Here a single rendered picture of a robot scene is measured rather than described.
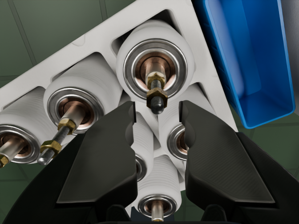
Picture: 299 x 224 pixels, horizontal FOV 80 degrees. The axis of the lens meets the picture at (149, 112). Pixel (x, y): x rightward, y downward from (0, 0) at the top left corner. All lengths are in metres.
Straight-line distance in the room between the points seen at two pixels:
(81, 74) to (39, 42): 0.29
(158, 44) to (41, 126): 0.21
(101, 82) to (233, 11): 0.35
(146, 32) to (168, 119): 0.12
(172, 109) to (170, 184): 0.16
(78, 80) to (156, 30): 0.11
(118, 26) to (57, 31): 0.25
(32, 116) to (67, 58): 0.10
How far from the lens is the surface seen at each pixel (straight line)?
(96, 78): 0.26
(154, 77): 0.18
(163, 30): 0.21
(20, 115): 0.32
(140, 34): 0.21
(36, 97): 0.36
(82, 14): 0.48
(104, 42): 0.29
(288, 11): 0.44
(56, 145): 0.20
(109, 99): 0.24
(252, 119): 0.49
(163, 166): 0.39
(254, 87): 0.57
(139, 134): 0.31
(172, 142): 0.27
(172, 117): 0.25
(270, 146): 0.72
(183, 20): 0.28
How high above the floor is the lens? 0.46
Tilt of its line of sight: 60 degrees down
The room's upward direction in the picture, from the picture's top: 179 degrees counter-clockwise
